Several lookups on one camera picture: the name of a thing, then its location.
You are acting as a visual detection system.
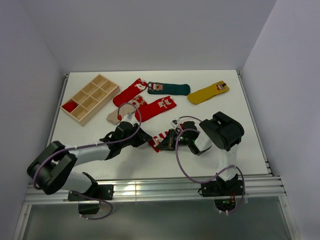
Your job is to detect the red sock with santa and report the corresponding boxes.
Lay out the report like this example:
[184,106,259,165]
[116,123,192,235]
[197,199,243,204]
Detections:
[61,100,78,113]

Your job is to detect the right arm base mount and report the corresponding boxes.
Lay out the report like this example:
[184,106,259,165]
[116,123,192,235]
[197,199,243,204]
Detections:
[197,179,245,215]

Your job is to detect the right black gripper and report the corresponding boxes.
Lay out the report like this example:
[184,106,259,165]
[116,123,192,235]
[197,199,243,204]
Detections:
[156,128,192,151]

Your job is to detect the red sock upper left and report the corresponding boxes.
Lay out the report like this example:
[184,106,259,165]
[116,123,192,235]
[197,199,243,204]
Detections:
[112,78,148,107]

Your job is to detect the wooden compartment tray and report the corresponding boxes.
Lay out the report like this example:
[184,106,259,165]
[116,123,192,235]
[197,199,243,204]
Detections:
[60,74,120,126]

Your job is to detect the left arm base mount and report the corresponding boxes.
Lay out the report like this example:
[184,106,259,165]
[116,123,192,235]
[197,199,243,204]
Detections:
[67,184,114,220]

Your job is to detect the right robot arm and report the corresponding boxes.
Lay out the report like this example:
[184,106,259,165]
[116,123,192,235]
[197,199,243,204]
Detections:
[155,111,245,195]

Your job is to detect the red white striped sock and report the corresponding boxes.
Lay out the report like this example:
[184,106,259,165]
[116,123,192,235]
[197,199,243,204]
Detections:
[148,131,168,153]

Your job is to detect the beige sock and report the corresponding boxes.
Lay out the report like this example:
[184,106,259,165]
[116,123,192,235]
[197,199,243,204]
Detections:
[106,95,147,125]

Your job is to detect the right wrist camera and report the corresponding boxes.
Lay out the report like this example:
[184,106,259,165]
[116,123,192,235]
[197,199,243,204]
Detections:
[170,119,182,129]

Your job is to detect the dark green sock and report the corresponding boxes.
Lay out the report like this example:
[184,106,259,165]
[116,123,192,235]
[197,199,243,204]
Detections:
[147,81,191,96]

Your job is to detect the yellow sock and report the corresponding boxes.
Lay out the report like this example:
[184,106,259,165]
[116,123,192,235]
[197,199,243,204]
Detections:
[187,81,230,105]

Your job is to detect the aluminium front rail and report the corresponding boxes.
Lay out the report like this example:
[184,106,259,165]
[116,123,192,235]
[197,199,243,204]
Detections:
[23,176,287,205]

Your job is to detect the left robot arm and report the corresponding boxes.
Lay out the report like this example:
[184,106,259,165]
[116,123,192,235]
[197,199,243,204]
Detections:
[26,121,152,200]

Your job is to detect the red sock centre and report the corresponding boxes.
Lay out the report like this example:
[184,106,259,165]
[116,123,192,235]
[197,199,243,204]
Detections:
[134,96,177,123]

